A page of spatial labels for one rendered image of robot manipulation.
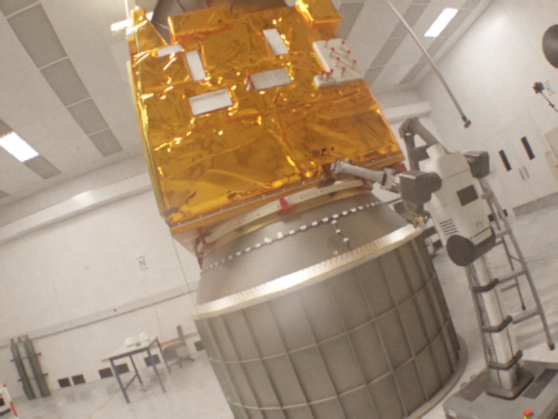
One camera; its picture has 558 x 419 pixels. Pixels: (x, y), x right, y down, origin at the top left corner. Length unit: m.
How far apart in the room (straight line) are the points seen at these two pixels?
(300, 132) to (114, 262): 6.42
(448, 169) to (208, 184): 1.52
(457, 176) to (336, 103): 1.49
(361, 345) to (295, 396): 0.55
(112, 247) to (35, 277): 2.41
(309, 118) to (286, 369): 1.83
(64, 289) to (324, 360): 7.41
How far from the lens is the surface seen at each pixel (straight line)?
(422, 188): 1.31
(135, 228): 8.03
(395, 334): 2.13
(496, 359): 1.71
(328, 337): 1.98
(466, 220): 1.44
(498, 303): 1.60
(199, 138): 2.37
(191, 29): 3.00
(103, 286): 8.16
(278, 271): 2.00
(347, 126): 2.58
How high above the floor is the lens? 1.28
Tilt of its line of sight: 10 degrees up
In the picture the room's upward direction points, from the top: 21 degrees counter-clockwise
